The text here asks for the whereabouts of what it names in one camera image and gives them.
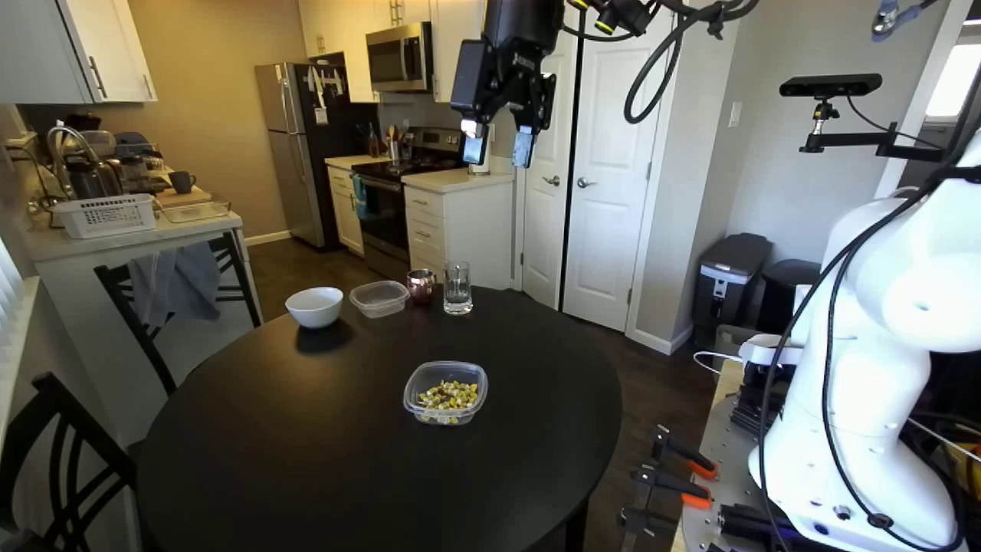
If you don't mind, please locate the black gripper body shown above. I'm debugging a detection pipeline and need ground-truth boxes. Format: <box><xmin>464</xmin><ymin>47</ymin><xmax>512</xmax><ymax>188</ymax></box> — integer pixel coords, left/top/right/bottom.
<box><xmin>449</xmin><ymin>0</ymin><xmax>565</xmax><ymax>133</ymax></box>

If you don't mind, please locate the clear plastic lunchbox with food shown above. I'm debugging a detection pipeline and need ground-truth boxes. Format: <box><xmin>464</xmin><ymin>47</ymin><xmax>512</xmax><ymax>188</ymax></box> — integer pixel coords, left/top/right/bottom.
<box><xmin>400</xmin><ymin>357</ymin><xmax>490</xmax><ymax>427</ymax></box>

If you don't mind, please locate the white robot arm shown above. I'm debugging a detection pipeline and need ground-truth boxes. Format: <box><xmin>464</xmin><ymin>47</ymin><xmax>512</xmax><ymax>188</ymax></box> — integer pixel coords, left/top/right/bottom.
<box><xmin>449</xmin><ymin>0</ymin><xmax>981</xmax><ymax>552</ymax></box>

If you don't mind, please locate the white base cabinet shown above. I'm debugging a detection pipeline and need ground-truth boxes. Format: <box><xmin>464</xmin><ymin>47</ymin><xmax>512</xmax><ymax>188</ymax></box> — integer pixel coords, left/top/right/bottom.
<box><xmin>406</xmin><ymin>169</ymin><xmax>515</xmax><ymax>289</ymax></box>

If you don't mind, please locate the white double door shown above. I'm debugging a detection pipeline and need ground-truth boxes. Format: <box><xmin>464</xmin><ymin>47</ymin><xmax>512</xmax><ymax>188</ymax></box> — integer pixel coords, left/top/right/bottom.
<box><xmin>517</xmin><ymin>32</ymin><xmax>660</xmax><ymax>332</ymax></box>

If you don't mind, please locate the black stove oven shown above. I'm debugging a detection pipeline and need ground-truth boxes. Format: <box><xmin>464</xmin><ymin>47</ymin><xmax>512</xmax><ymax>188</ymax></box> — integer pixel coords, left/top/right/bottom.
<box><xmin>353</xmin><ymin>124</ymin><xmax>464</xmax><ymax>275</ymax></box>

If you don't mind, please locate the stainless steel microwave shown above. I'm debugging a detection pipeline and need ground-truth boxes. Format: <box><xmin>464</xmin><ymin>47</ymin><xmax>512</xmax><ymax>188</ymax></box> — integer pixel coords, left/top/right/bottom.
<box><xmin>366</xmin><ymin>20</ymin><xmax>433</xmax><ymax>91</ymax></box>

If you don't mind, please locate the small dark red jar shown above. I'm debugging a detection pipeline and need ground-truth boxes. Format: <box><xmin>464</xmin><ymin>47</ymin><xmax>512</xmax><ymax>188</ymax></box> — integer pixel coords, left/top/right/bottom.
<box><xmin>407</xmin><ymin>268</ymin><xmax>435</xmax><ymax>307</ymax></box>

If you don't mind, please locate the clear drinking glass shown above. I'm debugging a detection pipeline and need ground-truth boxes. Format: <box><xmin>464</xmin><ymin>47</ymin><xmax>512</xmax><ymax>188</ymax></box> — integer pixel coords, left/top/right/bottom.
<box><xmin>441</xmin><ymin>260</ymin><xmax>473</xmax><ymax>316</ymax></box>

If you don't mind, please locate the stainless steel refrigerator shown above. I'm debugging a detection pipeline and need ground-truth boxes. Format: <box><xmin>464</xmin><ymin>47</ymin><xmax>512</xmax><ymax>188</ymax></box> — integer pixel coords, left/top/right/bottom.
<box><xmin>255</xmin><ymin>53</ymin><xmax>378</xmax><ymax>249</ymax></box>

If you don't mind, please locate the white bowl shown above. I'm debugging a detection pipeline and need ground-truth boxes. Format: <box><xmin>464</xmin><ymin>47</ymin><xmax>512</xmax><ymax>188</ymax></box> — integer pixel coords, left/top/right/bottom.
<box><xmin>286</xmin><ymin>284</ymin><xmax>343</xmax><ymax>327</ymax></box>

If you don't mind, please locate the black trash bin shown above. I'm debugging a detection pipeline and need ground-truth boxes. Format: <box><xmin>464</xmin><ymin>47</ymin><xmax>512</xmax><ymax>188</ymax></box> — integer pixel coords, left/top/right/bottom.
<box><xmin>692</xmin><ymin>233</ymin><xmax>771</xmax><ymax>332</ymax></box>

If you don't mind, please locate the round black table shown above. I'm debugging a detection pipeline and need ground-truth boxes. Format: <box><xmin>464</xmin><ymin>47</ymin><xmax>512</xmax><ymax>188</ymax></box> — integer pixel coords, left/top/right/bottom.
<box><xmin>139</xmin><ymin>291</ymin><xmax>622</xmax><ymax>552</ymax></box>

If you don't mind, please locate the grey cloth on stool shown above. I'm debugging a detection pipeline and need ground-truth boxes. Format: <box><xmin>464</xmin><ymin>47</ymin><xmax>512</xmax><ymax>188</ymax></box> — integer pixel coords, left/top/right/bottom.
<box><xmin>128</xmin><ymin>242</ymin><xmax>221</xmax><ymax>324</ymax></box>

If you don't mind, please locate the white basket on counter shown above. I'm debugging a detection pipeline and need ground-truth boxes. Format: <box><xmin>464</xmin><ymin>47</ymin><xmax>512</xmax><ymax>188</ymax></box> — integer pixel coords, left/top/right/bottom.
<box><xmin>53</xmin><ymin>193</ymin><xmax>156</xmax><ymax>239</ymax></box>

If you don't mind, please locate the black bar stool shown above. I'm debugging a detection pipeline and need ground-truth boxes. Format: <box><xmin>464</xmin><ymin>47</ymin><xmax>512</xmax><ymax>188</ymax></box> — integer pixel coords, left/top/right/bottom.
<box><xmin>96</xmin><ymin>229</ymin><xmax>261</xmax><ymax>393</ymax></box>

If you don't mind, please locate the kitchen counter with clutter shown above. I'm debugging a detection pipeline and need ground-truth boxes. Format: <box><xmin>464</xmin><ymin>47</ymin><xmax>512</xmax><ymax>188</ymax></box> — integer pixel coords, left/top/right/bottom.
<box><xmin>0</xmin><ymin>103</ymin><xmax>241</xmax><ymax>271</ymax></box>

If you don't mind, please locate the white upper cabinet left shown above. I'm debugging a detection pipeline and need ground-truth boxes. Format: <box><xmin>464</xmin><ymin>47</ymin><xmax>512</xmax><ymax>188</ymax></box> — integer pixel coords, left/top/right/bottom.
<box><xmin>0</xmin><ymin>0</ymin><xmax>156</xmax><ymax>103</ymax></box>

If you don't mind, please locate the black chair near left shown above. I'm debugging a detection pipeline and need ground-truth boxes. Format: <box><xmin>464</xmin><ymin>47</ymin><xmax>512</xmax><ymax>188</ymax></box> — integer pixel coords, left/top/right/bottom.
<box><xmin>0</xmin><ymin>373</ymin><xmax>139</xmax><ymax>552</ymax></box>

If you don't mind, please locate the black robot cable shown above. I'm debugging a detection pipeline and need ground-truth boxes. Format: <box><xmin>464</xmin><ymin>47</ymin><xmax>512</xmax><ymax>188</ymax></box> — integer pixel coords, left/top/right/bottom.
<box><xmin>558</xmin><ymin>0</ymin><xmax>762</xmax><ymax>129</ymax></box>

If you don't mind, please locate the black camera on mount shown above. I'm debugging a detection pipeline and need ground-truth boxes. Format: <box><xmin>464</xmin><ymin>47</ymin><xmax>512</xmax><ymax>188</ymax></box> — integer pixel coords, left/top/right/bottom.
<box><xmin>779</xmin><ymin>74</ymin><xmax>941</xmax><ymax>163</ymax></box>

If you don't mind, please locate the orange handled clamp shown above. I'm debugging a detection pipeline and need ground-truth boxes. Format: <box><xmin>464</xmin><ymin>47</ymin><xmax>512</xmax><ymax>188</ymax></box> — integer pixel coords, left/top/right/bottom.
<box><xmin>649</xmin><ymin>427</ymin><xmax>716</xmax><ymax>482</ymax></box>
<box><xmin>618</xmin><ymin>462</ymin><xmax>710</xmax><ymax>536</ymax></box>

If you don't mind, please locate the orange handled clamp lower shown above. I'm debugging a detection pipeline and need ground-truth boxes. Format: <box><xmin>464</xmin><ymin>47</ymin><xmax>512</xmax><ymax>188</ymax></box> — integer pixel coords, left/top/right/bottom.
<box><xmin>618</xmin><ymin>462</ymin><xmax>710</xmax><ymax>536</ymax></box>

